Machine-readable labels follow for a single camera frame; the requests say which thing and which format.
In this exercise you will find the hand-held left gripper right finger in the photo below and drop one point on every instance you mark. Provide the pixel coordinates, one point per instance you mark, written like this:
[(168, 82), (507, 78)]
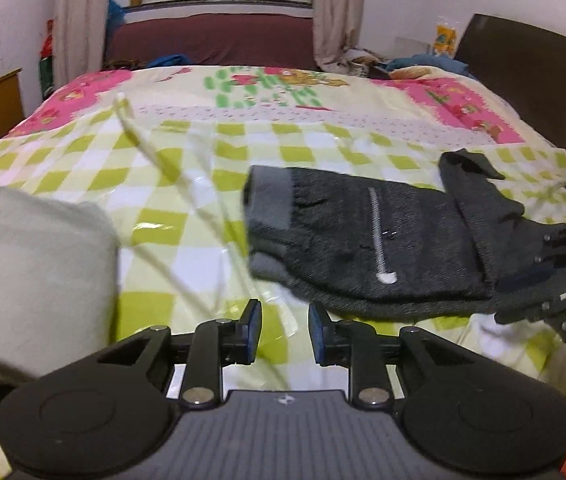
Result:
[(318, 332)]

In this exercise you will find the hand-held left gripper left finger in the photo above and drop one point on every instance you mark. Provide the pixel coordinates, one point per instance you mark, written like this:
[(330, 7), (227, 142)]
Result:
[(252, 332)]

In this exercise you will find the dark grey pants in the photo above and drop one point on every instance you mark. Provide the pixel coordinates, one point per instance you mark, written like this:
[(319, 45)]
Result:
[(363, 245)]

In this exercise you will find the dark brown headboard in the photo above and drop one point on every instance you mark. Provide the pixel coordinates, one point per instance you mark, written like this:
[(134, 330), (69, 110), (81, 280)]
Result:
[(538, 90)]

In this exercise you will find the yellow-green checked bed sheet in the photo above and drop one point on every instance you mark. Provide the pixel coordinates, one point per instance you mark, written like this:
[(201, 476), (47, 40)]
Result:
[(163, 200)]

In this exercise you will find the beige folded cloth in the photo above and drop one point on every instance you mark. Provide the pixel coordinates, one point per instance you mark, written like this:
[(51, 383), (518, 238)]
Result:
[(33, 280)]

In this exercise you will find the blue cloth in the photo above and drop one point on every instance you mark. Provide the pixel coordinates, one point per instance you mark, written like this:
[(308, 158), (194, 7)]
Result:
[(430, 62), (168, 60)]

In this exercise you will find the pink printed blanket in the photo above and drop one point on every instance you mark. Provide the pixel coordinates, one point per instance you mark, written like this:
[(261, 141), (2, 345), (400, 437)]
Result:
[(273, 95)]

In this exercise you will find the yellow snack packet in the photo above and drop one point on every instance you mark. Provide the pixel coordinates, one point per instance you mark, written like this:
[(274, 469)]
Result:
[(445, 35)]

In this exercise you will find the patterned cloth pile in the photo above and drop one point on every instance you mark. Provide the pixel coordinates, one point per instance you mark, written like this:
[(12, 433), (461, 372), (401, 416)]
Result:
[(363, 60)]

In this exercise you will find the beige curtain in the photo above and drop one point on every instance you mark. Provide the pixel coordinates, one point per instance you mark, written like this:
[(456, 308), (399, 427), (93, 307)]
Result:
[(80, 15), (338, 10)]

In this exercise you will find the red and green bag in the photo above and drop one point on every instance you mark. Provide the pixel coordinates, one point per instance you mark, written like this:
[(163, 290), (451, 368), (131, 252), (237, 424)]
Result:
[(47, 60)]

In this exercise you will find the blue bag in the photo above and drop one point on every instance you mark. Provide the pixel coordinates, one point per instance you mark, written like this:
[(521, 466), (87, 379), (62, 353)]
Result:
[(114, 15)]

